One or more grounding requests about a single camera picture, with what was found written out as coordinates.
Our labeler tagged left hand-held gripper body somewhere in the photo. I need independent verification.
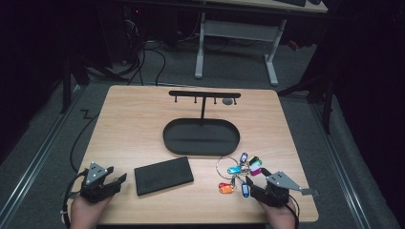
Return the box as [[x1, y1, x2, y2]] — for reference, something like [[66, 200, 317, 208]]
[[79, 161, 122, 204]]

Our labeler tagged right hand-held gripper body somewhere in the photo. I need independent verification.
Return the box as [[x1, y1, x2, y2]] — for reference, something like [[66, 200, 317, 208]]
[[251, 171, 320, 208]]

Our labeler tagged key ring with coloured tags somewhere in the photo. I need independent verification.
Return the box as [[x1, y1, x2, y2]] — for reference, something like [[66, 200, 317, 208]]
[[215, 152, 265, 198]]

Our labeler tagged black rectangular box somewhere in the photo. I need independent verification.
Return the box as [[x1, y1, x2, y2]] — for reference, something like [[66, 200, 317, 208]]
[[134, 156, 195, 197]]

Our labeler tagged black tray with hook rack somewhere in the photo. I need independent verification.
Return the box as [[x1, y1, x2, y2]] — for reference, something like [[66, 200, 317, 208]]
[[162, 90, 242, 157]]

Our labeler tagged person's left hand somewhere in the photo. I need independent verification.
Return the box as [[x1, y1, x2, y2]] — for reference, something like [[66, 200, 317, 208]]
[[70, 194, 113, 229]]

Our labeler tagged person's right hand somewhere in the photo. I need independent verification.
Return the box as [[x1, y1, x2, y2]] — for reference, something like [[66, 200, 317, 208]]
[[258, 199, 298, 229]]

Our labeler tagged dark metal stand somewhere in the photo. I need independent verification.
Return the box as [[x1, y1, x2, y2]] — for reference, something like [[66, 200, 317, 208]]
[[59, 52, 92, 115], [277, 61, 336, 135]]

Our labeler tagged dark computer tower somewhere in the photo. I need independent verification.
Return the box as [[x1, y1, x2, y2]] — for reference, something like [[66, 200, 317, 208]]
[[120, 4, 148, 66]]

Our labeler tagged black keyboard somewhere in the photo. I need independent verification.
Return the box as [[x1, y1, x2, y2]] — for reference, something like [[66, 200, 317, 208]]
[[275, 0, 308, 8]]

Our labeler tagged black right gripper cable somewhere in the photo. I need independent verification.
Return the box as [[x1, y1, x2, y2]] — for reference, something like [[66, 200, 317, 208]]
[[286, 194, 301, 229]]

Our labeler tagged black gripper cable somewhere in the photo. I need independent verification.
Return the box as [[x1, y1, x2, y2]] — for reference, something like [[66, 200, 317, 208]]
[[62, 169, 89, 229], [286, 194, 301, 229]]

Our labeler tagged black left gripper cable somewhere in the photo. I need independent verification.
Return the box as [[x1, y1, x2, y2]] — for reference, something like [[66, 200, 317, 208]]
[[62, 169, 89, 229]]

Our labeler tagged black floor cable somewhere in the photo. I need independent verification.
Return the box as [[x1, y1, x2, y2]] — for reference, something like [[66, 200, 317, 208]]
[[70, 109, 100, 174]]

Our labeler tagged metal floor rail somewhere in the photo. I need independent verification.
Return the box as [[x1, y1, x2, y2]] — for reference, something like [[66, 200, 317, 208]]
[[0, 83, 83, 221], [309, 102, 373, 229]]

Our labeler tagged bundle of black floor cables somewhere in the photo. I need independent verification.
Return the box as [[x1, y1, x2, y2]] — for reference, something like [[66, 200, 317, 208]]
[[125, 39, 167, 87]]

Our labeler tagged desk with white metal frame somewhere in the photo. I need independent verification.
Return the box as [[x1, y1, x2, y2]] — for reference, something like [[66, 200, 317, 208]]
[[193, 0, 329, 87]]

